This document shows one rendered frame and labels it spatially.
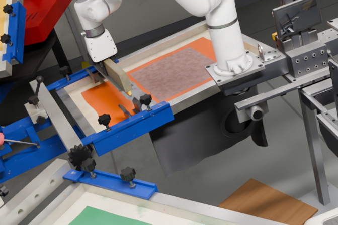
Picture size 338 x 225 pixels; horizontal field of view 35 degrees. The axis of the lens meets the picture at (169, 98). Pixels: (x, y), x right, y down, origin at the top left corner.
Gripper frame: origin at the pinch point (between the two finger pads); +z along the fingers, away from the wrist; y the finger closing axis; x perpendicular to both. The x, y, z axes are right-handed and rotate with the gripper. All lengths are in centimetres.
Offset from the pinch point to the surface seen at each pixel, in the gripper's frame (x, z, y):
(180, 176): 64, 109, 29
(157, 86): -3.7, 14.1, 14.8
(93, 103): 6.3, 13.9, -9.9
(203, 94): -28.8, 12.7, 23.6
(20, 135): -2.5, 8.6, -40.8
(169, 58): 15.4, 14.0, 29.3
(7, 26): 61, -14, -26
